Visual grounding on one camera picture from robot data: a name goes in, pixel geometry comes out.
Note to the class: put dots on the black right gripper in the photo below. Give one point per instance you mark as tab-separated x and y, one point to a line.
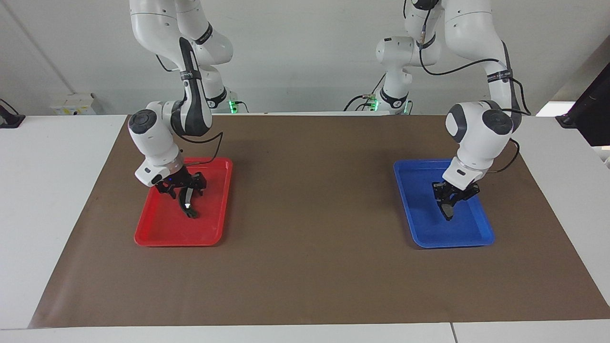
178	180

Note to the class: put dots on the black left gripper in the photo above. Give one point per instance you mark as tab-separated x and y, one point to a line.
452	189

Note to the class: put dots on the curved grey brake pad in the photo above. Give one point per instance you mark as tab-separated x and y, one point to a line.
189	207

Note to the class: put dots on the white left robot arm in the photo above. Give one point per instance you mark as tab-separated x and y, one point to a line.
481	133

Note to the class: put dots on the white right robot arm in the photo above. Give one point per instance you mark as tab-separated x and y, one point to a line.
152	138

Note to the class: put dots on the blue plastic tray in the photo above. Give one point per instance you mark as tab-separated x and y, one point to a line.
467	228

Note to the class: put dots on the red plastic tray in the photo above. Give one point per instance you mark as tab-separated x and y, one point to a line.
162	228

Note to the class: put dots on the plain white box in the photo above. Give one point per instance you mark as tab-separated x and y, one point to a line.
553	108

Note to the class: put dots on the white yellow power box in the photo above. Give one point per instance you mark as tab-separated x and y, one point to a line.
71	102

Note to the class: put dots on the brown table mat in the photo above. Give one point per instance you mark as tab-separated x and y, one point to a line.
310	267

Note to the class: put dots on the black monitor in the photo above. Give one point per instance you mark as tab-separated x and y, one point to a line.
595	109

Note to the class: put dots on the black clamp mount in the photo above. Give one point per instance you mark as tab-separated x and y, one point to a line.
10	119

